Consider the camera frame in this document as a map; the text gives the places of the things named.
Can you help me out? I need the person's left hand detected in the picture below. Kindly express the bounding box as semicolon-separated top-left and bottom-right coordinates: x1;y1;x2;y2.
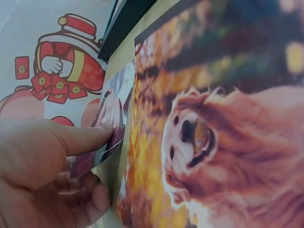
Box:
0;118;114;228

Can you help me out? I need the small glossy photo print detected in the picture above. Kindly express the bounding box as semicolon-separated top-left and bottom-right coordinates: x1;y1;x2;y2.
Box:
69;60;136;181

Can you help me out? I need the large dog photo print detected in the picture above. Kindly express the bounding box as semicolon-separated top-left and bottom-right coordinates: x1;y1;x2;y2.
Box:
114;0;304;228

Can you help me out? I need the black picture frame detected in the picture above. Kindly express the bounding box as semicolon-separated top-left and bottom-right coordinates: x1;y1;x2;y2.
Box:
97;0;158;61

